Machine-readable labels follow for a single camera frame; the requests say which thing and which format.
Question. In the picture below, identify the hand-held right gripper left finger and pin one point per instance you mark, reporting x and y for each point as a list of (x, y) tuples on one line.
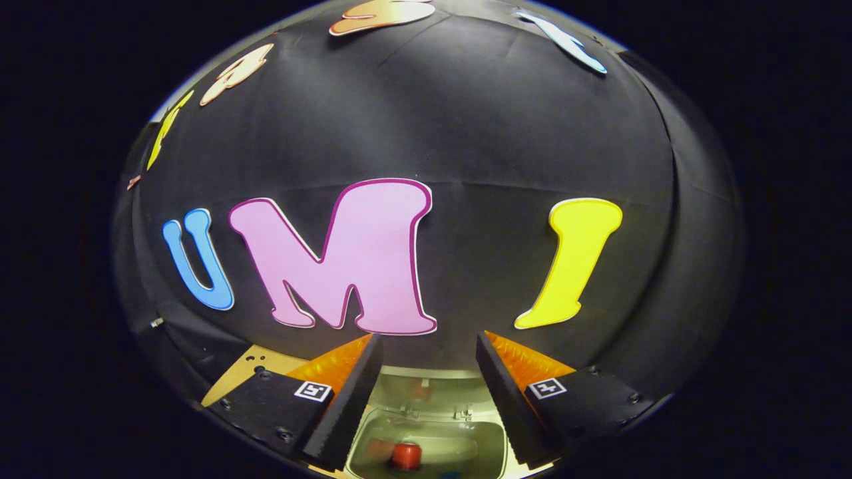
[(349, 412)]

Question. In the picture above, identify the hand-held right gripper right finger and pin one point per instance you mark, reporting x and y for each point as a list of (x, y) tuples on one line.
[(509, 406)]

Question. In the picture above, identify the pale green desktop garbage bin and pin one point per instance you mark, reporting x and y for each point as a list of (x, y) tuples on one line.
[(459, 432)]

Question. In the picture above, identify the red pop can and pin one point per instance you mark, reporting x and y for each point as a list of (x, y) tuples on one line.
[(406, 456)]

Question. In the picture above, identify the blue paper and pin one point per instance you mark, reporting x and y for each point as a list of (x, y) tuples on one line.
[(450, 475)]

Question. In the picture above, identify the wooden desktop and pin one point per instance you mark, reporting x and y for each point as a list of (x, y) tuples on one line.
[(253, 362)]

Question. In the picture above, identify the black backdrop cloth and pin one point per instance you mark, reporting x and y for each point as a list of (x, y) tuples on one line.
[(499, 120)]

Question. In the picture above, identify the copper cloth clip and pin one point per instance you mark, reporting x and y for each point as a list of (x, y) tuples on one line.
[(134, 181)]

